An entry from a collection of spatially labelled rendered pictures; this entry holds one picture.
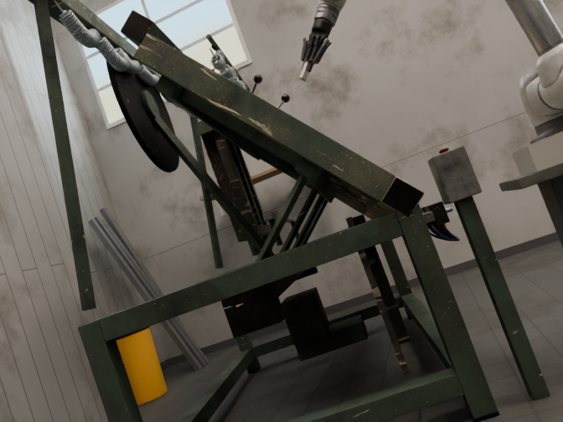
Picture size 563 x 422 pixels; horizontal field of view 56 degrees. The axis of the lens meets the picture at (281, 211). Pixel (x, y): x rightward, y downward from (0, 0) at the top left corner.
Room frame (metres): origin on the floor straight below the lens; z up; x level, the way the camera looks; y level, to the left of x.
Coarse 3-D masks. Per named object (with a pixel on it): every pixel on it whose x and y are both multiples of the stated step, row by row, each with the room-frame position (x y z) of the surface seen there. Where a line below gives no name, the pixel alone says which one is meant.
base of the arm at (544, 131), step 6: (552, 120) 2.05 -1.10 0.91; (558, 120) 2.04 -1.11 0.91; (540, 126) 2.09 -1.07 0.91; (546, 126) 2.07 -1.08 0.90; (552, 126) 2.05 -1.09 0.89; (558, 126) 2.04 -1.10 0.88; (540, 132) 2.10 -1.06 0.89; (546, 132) 2.06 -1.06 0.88; (552, 132) 2.03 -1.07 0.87; (558, 132) 2.03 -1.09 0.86; (534, 138) 2.17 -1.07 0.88; (540, 138) 2.10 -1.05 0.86
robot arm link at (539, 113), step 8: (528, 72) 2.07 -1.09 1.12; (536, 72) 2.04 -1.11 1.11; (520, 80) 2.11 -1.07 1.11; (528, 80) 2.06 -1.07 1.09; (536, 80) 2.03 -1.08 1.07; (520, 88) 2.10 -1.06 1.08; (528, 88) 2.06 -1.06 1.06; (536, 88) 2.02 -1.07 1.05; (520, 96) 2.13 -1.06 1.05; (528, 96) 2.07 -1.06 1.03; (536, 96) 2.02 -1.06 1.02; (528, 104) 2.09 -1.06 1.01; (536, 104) 2.04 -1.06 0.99; (544, 104) 2.01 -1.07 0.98; (528, 112) 2.12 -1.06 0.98; (536, 112) 2.07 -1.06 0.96; (544, 112) 2.04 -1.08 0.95; (552, 112) 2.03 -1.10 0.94; (560, 112) 2.04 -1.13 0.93; (536, 120) 2.09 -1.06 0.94; (544, 120) 2.07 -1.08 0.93
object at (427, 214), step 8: (424, 208) 2.39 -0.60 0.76; (432, 208) 2.21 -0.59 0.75; (440, 208) 2.20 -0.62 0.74; (448, 208) 2.22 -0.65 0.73; (424, 216) 2.20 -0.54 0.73; (432, 216) 2.19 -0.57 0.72; (440, 216) 2.21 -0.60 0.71; (432, 224) 2.33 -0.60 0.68; (440, 224) 2.21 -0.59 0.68; (440, 232) 2.46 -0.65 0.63; (448, 232) 2.23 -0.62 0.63; (448, 240) 2.30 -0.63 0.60; (456, 240) 2.22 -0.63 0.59
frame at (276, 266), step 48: (336, 240) 1.96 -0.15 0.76; (384, 240) 1.94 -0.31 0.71; (432, 240) 1.93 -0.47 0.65; (192, 288) 2.02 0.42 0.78; (240, 288) 2.00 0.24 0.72; (384, 288) 2.54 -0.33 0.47; (432, 288) 1.93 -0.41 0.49; (96, 336) 2.07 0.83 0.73; (240, 336) 2.02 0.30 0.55; (288, 336) 4.13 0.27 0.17; (336, 336) 3.02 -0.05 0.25; (432, 336) 2.56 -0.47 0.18; (96, 384) 2.08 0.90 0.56; (432, 384) 1.95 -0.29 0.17; (480, 384) 1.93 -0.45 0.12
